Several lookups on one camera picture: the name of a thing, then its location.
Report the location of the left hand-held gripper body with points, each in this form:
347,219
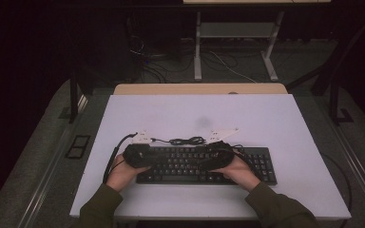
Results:
138,155

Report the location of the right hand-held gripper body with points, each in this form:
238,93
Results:
221,153

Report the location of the black computer keyboard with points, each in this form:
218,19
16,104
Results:
183,166

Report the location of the person's left hand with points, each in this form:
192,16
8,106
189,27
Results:
123,175

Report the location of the person's right hand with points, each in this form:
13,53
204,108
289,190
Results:
240,174

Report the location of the white table cover board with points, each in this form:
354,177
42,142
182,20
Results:
202,107

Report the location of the black metal stand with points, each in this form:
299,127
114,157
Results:
334,95
73,98

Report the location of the black floor socket frame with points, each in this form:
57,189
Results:
77,146

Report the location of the aluminium floor rail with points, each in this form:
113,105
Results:
44,183
358,171

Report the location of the white metal desk frame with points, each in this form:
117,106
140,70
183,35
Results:
234,30

